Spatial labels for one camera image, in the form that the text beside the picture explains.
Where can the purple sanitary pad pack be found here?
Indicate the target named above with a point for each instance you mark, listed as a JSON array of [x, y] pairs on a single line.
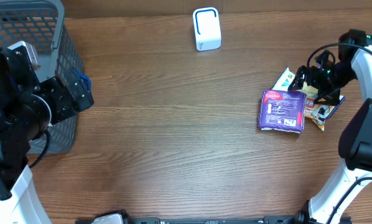
[[282, 111]]

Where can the white barcode scanner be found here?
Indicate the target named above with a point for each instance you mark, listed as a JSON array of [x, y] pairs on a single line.
[[206, 24]]

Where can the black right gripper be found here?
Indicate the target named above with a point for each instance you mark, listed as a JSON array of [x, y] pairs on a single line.
[[313, 73]]

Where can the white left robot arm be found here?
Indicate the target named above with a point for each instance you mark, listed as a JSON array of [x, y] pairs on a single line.
[[27, 108]]

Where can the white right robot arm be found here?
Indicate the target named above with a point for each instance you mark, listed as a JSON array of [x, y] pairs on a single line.
[[354, 171]]

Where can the grey plastic mesh basket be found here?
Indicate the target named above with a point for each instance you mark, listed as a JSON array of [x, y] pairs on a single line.
[[40, 23]]

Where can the colourful wet wipes pack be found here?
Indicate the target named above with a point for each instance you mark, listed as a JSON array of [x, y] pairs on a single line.
[[316, 112]]

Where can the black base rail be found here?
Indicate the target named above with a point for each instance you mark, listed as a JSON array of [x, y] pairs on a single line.
[[154, 220]]

